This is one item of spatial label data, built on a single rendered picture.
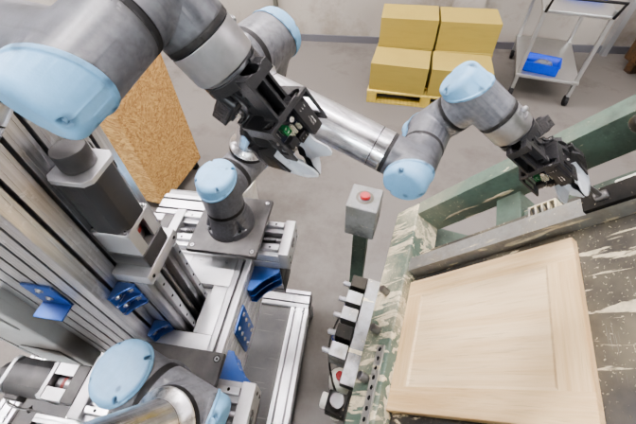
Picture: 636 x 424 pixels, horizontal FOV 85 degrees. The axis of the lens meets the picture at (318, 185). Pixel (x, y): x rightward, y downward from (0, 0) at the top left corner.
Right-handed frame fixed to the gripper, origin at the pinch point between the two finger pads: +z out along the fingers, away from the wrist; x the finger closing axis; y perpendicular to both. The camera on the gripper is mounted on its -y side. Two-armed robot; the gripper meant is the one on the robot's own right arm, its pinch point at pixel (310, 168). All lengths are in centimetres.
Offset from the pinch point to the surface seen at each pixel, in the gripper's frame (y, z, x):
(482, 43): -106, 177, 241
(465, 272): 4, 64, 11
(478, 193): -4, 69, 38
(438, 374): 10, 61, -15
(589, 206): 27, 47, 30
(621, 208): 32, 47, 32
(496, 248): 10, 61, 20
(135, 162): -190, 45, -8
